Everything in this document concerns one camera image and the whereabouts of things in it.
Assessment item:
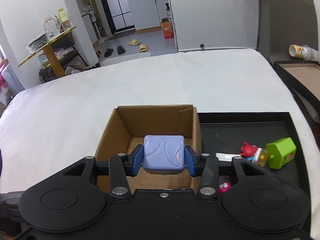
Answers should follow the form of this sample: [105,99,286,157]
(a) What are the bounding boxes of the magenta dinosaur figurine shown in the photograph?
[218,182,231,193]

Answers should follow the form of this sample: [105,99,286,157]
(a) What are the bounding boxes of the purple cube toy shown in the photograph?
[143,135,185,174]

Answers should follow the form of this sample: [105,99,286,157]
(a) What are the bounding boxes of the red crab figurine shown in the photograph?
[240,142,269,167]

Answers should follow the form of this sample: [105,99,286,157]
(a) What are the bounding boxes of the green house toy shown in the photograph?
[265,137,297,170]

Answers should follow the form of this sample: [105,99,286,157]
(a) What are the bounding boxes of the white charger adapter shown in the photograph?
[215,153,242,162]

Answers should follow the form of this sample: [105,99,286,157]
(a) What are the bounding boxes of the black tray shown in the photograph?
[199,112,310,196]

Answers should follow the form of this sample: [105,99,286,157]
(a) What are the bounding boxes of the brown cardboard box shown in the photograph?
[95,105,202,191]

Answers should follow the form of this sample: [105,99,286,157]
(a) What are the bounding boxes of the yellow round side table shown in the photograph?
[18,26,76,77]

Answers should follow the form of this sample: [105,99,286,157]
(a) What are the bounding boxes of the black slipper left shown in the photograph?
[104,48,114,57]

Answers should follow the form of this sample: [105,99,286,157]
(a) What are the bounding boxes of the black slipper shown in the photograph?
[104,48,114,57]
[117,46,126,55]

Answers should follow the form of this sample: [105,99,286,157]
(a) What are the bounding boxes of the black slipper right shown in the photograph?
[117,46,126,55]

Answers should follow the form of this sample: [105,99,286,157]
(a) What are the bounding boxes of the yellow slipper right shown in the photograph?
[139,44,148,53]

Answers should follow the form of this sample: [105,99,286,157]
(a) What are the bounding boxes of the yellow slipper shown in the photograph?
[139,44,148,53]
[127,39,140,46]

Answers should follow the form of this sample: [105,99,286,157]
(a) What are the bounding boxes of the yellow slipper left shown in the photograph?
[127,39,140,46]

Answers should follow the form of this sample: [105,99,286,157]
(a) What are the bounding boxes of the black framed corkboard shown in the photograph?
[272,60,320,131]

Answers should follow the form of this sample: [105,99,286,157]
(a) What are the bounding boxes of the orange carton box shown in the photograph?
[161,18,174,40]

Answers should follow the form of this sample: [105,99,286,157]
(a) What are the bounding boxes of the pink plush toy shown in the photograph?
[0,59,10,106]

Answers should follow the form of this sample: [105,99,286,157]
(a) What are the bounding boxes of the stack of plates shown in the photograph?
[27,33,48,54]

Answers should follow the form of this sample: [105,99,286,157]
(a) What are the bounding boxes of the stacked paper cups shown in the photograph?
[289,44,320,62]

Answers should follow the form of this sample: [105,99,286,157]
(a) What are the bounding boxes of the white kitchen cabinet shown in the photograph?
[127,0,169,31]

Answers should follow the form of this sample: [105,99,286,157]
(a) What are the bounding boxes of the clear glass jar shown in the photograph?
[43,15,60,39]

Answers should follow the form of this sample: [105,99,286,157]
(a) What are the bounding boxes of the white standing fan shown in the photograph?
[87,6,107,44]

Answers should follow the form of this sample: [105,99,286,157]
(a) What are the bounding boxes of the yellow drink bottle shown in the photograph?
[58,8,69,23]

